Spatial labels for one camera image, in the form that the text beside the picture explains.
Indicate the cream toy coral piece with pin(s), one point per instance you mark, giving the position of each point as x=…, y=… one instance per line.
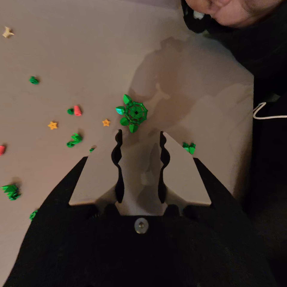
x=8, y=32

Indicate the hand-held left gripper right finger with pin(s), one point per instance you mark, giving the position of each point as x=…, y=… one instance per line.
x=183, y=179

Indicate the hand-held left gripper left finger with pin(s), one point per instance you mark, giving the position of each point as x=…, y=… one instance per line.
x=96, y=179

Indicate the green toy leaf pair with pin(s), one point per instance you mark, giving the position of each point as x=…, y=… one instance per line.
x=189, y=148

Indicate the person's black jacket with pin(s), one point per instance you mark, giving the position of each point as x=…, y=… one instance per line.
x=269, y=56

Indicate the person's face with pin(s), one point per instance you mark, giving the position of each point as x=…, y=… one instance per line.
x=224, y=11

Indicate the pink toy cone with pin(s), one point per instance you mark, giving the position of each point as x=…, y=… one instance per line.
x=1, y=149
x=77, y=110

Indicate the orange toy star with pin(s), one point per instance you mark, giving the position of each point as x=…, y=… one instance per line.
x=52, y=125
x=106, y=122

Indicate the green toy sprout piece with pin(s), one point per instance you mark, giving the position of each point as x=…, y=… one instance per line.
x=75, y=140

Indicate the green toy grass piece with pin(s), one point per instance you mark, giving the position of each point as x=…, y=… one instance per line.
x=11, y=191

